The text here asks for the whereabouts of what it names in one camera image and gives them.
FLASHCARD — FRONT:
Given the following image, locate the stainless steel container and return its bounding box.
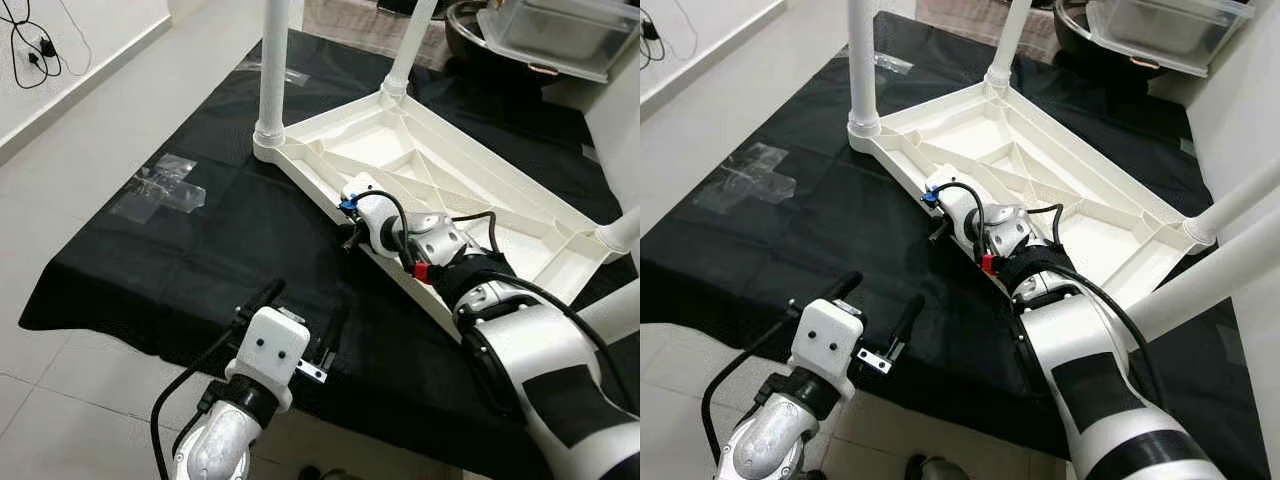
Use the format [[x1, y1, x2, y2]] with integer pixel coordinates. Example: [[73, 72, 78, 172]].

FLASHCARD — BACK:
[[1085, 0, 1256, 79], [478, 0, 641, 83]]

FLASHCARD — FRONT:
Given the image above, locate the floral cloth covered stand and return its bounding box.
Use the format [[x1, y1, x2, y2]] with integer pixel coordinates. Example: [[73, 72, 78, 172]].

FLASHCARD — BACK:
[[915, 0, 1061, 36], [300, 0, 451, 46]]

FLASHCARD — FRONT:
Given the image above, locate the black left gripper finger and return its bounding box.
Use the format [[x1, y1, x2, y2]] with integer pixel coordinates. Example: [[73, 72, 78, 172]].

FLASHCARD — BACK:
[[318, 305, 351, 361], [237, 278, 287, 321], [885, 293, 926, 351], [800, 270, 863, 311]]

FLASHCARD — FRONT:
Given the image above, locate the white ribbed plastic tabletop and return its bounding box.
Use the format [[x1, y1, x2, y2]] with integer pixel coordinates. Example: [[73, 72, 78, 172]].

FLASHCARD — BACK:
[[252, 85, 641, 346], [848, 80, 1216, 311]]

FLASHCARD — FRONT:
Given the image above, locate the clear tape patch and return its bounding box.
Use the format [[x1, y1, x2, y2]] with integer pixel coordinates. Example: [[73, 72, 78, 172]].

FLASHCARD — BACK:
[[110, 152, 208, 223], [695, 142, 798, 213]]

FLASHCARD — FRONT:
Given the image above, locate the black wok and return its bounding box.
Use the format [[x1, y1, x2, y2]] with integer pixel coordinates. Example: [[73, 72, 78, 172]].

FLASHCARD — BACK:
[[1050, 0, 1201, 81], [445, 0, 601, 86]]

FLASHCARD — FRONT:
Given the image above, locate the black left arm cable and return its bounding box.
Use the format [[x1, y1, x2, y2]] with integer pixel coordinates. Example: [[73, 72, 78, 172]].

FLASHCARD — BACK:
[[150, 325, 246, 480], [702, 315, 806, 471]]

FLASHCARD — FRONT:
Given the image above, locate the black tablecloth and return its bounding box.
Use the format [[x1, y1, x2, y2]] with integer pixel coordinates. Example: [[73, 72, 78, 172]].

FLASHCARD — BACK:
[[18, 28, 641, 480], [640, 10, 1280, 480]]

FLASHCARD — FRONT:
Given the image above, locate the grey thin wall cable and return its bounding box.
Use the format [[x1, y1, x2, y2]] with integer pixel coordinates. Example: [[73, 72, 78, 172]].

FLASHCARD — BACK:
[[55, 0, 93, 76], [660, 0, 701, 61]]

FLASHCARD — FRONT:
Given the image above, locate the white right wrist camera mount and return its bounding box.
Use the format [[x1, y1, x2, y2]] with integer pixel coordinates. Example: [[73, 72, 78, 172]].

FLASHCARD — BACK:
[[925, 165, 986, 251], [342, 173, 396, 251]]

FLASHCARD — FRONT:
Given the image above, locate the black wall cable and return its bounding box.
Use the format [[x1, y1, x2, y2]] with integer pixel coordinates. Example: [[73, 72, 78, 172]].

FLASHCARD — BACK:
[[640, 10, 666, 71], [0, 0, 61, 89]]

